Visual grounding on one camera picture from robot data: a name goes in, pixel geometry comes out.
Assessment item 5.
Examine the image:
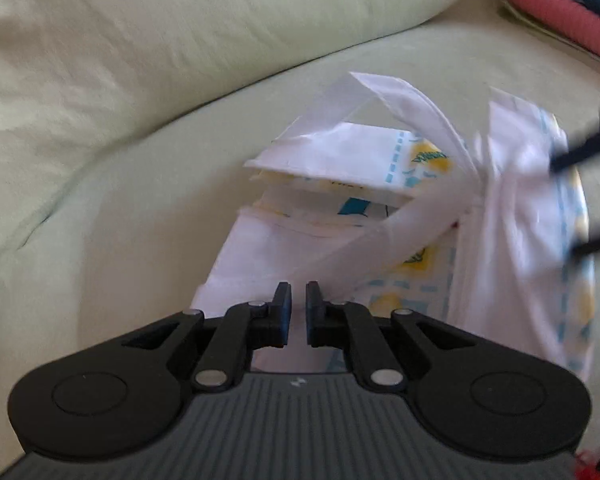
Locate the white Doraemon shopping bag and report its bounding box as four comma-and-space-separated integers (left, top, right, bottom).
193, 73, 595, 378

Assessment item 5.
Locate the red tag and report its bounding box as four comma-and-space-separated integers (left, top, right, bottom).
574, 451, 600, 480

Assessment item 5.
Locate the pink rolled item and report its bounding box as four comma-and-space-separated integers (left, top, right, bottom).
506, 0, 600, 58

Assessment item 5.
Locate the pale green sofa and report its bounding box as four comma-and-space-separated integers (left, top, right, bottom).
0, 0, 600, 470

